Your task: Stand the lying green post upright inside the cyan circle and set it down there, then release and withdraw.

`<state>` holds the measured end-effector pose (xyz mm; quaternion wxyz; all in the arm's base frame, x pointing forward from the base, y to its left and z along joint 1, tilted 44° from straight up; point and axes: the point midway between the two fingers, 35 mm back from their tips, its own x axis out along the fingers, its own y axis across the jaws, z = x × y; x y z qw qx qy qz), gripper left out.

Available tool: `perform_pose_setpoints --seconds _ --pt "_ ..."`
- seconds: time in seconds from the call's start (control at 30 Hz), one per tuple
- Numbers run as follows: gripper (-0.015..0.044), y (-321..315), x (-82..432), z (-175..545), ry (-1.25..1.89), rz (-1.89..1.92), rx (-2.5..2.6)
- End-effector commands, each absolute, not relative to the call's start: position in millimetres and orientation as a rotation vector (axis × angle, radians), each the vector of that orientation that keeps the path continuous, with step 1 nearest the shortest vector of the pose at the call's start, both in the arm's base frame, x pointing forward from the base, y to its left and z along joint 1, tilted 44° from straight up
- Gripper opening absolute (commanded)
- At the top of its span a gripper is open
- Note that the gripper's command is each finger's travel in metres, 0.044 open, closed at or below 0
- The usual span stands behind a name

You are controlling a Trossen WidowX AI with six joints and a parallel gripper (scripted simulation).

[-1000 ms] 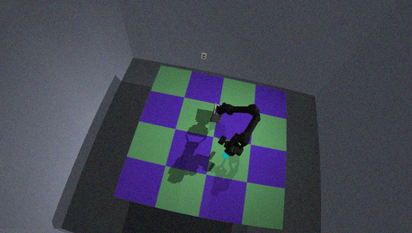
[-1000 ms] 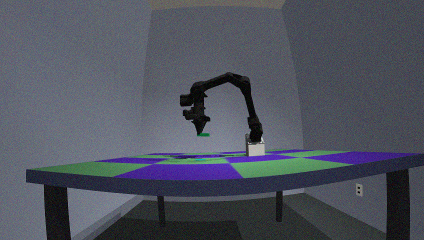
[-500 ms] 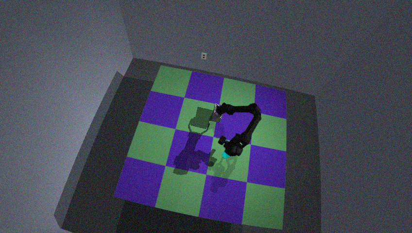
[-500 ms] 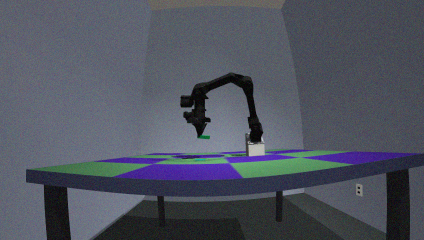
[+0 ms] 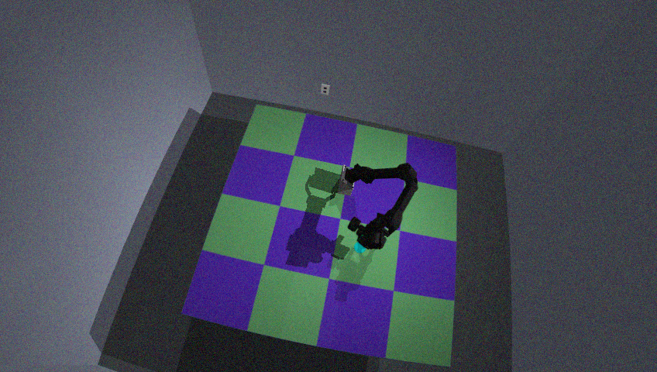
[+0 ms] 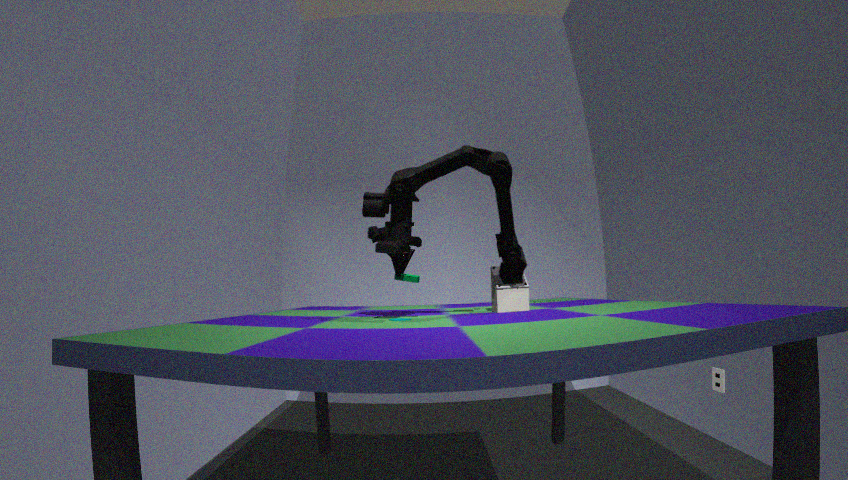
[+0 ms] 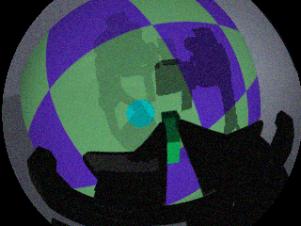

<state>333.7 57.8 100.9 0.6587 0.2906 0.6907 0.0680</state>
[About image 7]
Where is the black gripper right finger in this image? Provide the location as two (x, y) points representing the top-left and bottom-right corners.
(180, 120), (263, 196)

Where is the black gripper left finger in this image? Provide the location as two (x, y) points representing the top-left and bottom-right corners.
(83, 121), (168, 206)

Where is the green rectangular post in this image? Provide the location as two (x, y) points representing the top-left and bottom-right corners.
(162, 110), (181, 165)

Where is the cyan circle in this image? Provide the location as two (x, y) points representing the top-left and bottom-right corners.
(125, 99), (155, 127)

